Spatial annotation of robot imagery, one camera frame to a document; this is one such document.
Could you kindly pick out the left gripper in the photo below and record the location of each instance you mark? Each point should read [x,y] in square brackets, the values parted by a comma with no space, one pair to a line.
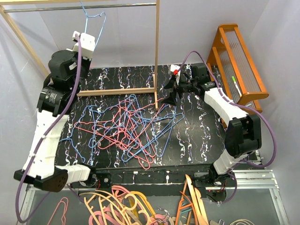
[86,56]

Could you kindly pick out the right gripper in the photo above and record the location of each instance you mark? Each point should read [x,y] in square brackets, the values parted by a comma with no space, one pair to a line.
[171,99]

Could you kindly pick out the light blue wire hanger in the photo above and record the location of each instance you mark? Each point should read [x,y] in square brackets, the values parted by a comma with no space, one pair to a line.
[94,23]

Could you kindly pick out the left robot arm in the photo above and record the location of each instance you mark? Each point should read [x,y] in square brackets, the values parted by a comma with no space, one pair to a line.
[54,106]

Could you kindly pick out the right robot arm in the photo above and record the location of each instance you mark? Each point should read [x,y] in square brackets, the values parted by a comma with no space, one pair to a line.
[243,134]

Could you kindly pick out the wooden hangers pile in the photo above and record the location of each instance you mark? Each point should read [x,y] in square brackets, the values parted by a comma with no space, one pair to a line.
[191,203]

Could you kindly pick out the pile of plastic hangers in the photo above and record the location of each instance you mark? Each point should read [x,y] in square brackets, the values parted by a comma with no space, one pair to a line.
[123,207]

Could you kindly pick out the green white pen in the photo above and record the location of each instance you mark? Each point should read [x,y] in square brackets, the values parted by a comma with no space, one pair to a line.
[236,86]

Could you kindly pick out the orange wooden shelf rack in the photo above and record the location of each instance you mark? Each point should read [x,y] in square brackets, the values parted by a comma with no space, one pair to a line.
[231,57]

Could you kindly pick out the metal hanging rod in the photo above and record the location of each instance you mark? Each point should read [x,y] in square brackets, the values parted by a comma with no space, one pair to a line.
[150,4]

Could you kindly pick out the tangled pink wire hangers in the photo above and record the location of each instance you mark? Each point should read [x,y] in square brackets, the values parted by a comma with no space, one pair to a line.
[105,158]

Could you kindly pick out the tangled blue wire hangers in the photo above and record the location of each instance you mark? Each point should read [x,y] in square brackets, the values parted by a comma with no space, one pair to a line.
[125,127]

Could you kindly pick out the wooden clothes rack frame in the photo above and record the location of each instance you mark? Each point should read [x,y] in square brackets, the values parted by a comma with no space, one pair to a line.
[84,93]

